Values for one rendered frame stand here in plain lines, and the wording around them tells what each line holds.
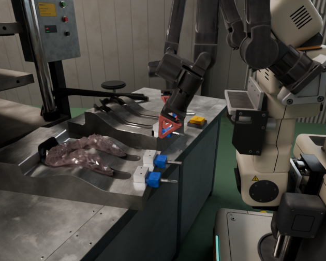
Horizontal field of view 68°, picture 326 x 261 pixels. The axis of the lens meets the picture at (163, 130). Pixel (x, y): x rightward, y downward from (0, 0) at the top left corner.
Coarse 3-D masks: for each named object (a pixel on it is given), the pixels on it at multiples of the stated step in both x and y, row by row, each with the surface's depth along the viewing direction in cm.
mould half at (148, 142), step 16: (96, 112) 107; (128, 112) 116; (144, 112) 120; (80, 128) 114; (96, 128) 109; (112, 128) 104; (128, 128) 103; (144, 128) 102; (128, 144) 103; (144, 144) 98; (160, 144) 98
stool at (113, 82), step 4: (112, 80) 316; (116, 80) 316; (104, 84) 297; (108, 84) 297; (112, 84) 297; (116, 84) 297; (120, 84) 297; (124, 84) 302; (104, 88) 297; (108, 88) 292; (112, 88) 292; (116, 88) 293; (120, 88) 297
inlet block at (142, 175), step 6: (138, 168) 76; (144, 168) 76; (138, 174) 73; (144, 174) 73; (150, 174) 76; (156, 174) 76; (138, 180) 74; (144, 180) 73; (150, 180) 73; (156, 180) 73; (162, 180) 74; (168, 180) 75; (150, 186) 74; (156, 186) 74
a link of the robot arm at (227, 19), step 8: (224, 0) 94; (232, 0) 94; (224, 8) 95; (232, 8) 95; (224, 16) 97; (232, 16) 95; (240, 16) 95; (232, 24) 94; (240, 24) 93; (232, 32) 95; (240, 32) 94; (232, 40) 95; (240, 40) 95
